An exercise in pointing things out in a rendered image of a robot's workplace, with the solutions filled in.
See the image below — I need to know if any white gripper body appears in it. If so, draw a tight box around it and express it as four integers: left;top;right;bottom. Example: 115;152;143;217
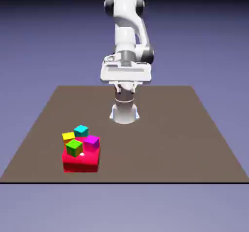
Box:
100;61;152;85

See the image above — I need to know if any small yellow cube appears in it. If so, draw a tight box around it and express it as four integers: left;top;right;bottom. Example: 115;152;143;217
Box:
62;132;76;145

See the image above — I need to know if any small magenta cube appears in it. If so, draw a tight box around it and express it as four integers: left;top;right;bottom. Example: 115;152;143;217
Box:
83;134;101;152

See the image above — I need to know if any large red box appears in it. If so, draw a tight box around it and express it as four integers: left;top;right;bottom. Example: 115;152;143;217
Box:
62;136;101;173

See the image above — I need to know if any small green cube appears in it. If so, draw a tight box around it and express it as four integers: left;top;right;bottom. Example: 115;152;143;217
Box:
65;139;84;158

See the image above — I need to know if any small cyan cube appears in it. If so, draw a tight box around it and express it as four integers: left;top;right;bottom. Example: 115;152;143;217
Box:
73;125;89;138

